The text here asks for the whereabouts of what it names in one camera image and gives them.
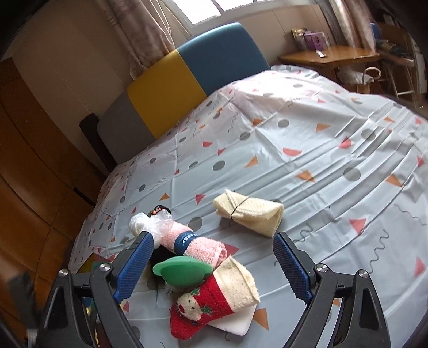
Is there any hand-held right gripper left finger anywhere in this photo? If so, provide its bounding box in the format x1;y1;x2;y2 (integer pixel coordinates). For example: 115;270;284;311
35;230;155;348

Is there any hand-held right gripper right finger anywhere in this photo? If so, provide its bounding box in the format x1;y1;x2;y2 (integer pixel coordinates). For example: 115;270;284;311
272;232;392;348

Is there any clear plastic bag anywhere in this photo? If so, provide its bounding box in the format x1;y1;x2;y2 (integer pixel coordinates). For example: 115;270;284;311
129;209;175;241

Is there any green silicone lid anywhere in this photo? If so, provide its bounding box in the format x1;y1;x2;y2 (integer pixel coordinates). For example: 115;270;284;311
152;256;213;288

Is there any cream towel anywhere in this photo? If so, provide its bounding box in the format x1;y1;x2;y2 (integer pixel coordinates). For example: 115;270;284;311
213;188;285;238

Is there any pink towel with blue band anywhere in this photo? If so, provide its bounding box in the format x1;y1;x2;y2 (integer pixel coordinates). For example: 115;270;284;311
160;221;228;269

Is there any white foam sponge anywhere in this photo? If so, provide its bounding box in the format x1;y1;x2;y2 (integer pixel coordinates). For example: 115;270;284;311
213;302;259;336

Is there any red and cream festive sock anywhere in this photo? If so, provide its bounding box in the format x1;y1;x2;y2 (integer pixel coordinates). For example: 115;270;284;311
170;256;261;341

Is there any printed bed sheet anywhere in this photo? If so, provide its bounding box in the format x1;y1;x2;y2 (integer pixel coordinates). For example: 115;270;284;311
68;63;428;348

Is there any black nightstand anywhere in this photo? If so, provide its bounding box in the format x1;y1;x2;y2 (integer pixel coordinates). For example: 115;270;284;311
79;113;118;175

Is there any wooden wardrobe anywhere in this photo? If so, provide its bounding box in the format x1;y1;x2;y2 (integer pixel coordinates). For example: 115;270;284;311
0;57;105;303

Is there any grey yellow blue headboard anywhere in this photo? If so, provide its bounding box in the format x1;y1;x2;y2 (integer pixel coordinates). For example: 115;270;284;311
100;23;272;142

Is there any white plastic bag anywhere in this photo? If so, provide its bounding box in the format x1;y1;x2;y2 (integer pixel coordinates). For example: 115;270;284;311
338;65;374;86

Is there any wooden desk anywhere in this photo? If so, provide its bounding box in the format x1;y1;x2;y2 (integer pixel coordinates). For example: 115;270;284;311
277;46;382;95

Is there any purple box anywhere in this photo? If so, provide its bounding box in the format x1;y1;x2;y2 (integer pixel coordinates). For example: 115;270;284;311
303;31;327;51

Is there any gold box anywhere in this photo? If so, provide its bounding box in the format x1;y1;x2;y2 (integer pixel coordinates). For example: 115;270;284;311
291;28;313;49

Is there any beige patterned curtain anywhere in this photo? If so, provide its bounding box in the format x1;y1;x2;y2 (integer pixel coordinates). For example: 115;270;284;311
319;0;378;51
107;0;184;81

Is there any window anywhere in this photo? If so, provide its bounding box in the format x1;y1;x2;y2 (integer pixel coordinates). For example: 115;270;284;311
165;0;322;30

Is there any metal frame chair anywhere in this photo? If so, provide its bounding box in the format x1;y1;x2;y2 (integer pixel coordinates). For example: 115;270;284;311
377;23;426;108

